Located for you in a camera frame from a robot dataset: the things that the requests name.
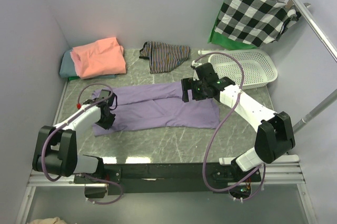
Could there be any purple t shirt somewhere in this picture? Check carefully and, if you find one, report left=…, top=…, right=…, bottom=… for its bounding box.
left=93, top=82, right=220, bottom=136

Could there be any black white striped shirt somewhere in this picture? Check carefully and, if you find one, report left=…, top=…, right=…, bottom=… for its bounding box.
left=139, top=41, right=191, bottom=74

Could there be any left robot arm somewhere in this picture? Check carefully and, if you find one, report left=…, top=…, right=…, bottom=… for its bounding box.
left=32, top=90, right=117, bottom=178

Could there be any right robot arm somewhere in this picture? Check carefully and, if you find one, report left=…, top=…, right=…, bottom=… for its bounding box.
left=181, top=63, right=295, bottom=180

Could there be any white rack foot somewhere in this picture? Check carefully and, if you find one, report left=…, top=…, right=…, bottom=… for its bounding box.
left=198, top=50, right=227, bottom=56

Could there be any green hanging cloth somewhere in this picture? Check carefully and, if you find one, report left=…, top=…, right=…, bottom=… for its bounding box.
left=207, top=17, right=257, bottom=51

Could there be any white plastic laundry basket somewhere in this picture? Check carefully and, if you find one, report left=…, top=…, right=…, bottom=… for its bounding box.
left=208, top=49, right=278, bottom=90

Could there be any green folded t shirt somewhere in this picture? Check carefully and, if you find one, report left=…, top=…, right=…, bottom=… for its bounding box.
left=68, top=76, right=80, bottom=81

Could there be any pink folded t shirt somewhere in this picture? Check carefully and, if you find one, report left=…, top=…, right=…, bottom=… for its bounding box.
left=70, top=37, right=126, bottom=79

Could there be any grey-blue folded t shirt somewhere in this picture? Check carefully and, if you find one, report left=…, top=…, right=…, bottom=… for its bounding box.
left=60, top=48, right=126, bottom=79

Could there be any black white checkered cloth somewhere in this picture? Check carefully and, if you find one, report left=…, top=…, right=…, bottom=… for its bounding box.
left=215, top=0, right=302, bottom=47

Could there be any black base beam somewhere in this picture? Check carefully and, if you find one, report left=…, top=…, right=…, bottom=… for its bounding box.
left=102, top=162, right=249, bottom=193

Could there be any beige cloth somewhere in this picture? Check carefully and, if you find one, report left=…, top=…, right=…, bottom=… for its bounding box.
left=28, top=217, right=67, bottom=224

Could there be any silver diagonal rack pole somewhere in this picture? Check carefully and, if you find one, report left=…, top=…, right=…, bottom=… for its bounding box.
left=293, top=89, right=337, bottom=133

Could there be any silver metal rack pole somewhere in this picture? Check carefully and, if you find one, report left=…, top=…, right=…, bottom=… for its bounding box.
left=291, top=0, right=336, bottom=62

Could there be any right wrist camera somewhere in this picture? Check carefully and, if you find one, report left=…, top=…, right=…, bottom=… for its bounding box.
left=191, top=60, right=202, bottom=80

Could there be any aluminium rail frame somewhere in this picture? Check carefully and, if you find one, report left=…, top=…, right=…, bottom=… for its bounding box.
left=14, top=76, right=318, bottom=224

